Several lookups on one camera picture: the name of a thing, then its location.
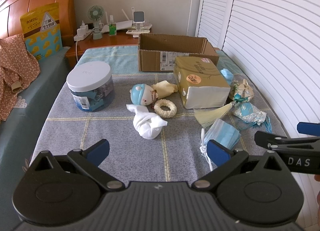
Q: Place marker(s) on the white louvered closet door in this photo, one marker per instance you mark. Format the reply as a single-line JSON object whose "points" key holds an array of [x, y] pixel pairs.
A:
{"points": [[276, 44]]}

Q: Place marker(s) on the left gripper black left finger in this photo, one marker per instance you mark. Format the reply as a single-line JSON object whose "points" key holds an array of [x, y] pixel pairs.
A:
{"points": [[87, 163]]}

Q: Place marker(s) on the teal bed sheet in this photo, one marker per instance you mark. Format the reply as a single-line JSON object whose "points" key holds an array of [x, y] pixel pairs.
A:
{"points": [[20, 132]]}

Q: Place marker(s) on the white cloth bundle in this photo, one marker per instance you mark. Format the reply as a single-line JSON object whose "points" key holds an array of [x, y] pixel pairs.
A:
{"points": [[147, 124]]}

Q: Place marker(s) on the blue face mask stack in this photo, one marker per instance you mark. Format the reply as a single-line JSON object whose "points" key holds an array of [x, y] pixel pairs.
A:
{"points": [[222, 134]]}

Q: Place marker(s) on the yellow blue snack bag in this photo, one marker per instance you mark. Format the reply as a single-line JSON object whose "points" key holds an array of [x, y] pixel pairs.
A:
{"points": [[41, 31]]}

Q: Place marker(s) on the gold tissue pack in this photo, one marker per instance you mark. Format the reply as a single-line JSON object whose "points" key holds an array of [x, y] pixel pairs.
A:
{"points": [[200, 84]]}

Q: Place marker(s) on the white remote control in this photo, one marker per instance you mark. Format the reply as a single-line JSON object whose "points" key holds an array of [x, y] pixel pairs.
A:
{"points": [[138, 31]]}

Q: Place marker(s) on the clear jar white lid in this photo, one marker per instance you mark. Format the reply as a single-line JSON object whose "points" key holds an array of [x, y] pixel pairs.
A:
{"points": [[91, 86]]}

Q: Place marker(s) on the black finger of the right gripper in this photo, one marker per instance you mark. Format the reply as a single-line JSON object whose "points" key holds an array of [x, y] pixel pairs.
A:
{"points": [[280, 143], [309, 128]]}

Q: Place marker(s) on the brown cardboard box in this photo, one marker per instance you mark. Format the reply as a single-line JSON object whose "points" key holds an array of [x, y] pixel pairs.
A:
{"points": [[157, 52]]}

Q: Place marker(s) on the cream tassel ornament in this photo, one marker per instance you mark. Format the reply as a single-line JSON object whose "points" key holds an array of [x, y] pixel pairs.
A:
{"points": [[207, 117]]}

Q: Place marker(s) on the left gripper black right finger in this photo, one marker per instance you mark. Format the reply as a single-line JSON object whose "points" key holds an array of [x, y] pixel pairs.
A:
{"points": [[228, 163]]}

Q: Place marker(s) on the green small box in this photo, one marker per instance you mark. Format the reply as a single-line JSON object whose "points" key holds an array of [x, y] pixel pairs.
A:
{"points": [[112, 29]]}

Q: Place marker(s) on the white smart display stand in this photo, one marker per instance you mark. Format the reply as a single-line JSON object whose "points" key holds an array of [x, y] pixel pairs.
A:
{"points": [[138, 18]]}

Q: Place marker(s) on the wooden nightstand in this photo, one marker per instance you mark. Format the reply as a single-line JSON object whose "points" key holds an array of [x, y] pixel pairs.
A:
{"points": [[78, 48]]}

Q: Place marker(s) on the white power strip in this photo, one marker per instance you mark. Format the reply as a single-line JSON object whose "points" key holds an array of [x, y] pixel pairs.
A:
{"points": [[82, 32]]}

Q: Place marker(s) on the white wifi router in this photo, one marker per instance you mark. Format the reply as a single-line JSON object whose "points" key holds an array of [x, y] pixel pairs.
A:
{"points": [[119, 25]]}

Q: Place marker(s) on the green desk fan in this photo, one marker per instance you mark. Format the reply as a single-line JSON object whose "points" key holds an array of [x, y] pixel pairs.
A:
{"points": [[95, 14]]}

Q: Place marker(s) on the blue silver brocade pouch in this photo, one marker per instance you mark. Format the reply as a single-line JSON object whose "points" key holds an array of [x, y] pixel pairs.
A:
{"points": [[251, 117]]}

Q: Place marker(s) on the cream yellow cloth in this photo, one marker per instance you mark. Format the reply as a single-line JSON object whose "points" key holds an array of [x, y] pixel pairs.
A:
{"points": [[164, 89]]}

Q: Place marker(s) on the light blue plastic glove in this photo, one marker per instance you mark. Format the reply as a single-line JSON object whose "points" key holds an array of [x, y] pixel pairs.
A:
{"points": [[227, 75]]}

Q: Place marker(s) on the blue hat doll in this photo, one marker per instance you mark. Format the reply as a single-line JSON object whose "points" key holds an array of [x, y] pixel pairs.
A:
{"points": [[143, 94]]}

